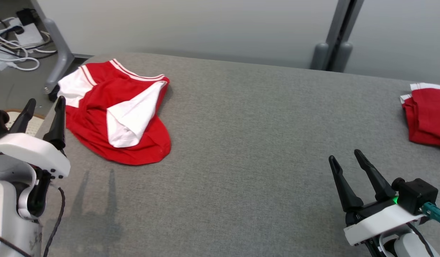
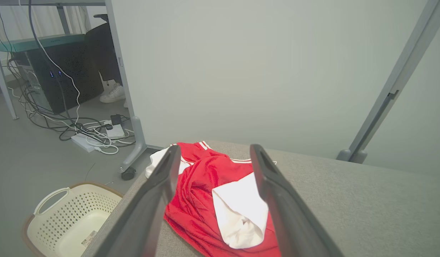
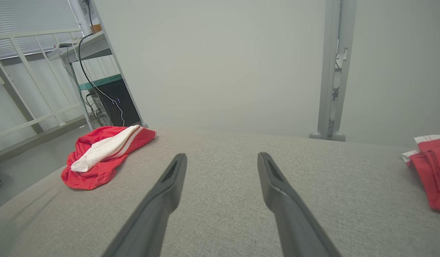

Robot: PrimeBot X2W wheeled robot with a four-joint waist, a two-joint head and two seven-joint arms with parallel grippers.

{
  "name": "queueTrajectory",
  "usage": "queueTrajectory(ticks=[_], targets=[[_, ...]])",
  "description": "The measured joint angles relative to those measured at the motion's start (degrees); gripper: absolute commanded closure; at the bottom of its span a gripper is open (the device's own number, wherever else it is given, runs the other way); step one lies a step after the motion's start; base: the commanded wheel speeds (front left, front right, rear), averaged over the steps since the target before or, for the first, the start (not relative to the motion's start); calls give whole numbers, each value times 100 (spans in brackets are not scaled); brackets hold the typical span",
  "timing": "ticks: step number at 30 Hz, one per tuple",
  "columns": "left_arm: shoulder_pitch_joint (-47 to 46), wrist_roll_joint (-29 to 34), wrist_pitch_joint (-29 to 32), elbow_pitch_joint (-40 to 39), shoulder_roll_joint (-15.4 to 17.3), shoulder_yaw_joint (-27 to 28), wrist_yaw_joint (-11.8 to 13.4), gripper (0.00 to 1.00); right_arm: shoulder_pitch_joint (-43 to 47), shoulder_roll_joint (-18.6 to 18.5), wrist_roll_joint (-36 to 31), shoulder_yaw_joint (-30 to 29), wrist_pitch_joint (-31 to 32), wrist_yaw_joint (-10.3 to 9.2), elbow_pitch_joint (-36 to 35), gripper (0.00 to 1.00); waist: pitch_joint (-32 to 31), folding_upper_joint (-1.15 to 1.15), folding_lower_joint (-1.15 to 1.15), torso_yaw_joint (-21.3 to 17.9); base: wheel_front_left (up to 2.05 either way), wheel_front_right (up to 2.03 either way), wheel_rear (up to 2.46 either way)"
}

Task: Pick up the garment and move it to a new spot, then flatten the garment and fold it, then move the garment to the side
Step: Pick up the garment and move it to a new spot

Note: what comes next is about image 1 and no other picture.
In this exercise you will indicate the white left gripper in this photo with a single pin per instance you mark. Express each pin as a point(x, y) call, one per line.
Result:
point(27, 148)

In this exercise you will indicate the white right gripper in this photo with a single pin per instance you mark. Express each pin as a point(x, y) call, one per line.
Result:
point(377, 219)

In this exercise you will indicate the red jersey with white trim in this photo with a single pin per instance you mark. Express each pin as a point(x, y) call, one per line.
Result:
point(98, 92)

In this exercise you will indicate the red shorts with white stripe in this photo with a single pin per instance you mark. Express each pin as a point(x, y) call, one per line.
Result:
point(428, 114)

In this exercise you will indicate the woven laundry basket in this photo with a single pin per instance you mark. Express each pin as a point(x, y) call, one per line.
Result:
point(34, 123)

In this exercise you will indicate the grey metal table leg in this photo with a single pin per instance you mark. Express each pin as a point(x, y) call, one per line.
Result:
point(59, 50)

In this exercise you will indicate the white power strip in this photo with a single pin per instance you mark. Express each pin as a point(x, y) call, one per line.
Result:
point(29, 35)

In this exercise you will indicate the black power adapter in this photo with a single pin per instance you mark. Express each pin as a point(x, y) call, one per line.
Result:
point(26, 16)

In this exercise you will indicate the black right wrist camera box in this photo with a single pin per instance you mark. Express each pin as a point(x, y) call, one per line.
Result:
point(418, 194)

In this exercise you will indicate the teal right camera connector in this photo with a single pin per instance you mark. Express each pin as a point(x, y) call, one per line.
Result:
point(435, 214)

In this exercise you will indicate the grey cylindrical post foot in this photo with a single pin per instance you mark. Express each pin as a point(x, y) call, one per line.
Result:
point(343, 57)
point(320, 57)

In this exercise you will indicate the grey partition post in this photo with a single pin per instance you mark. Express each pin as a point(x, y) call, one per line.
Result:
point(343, 14)

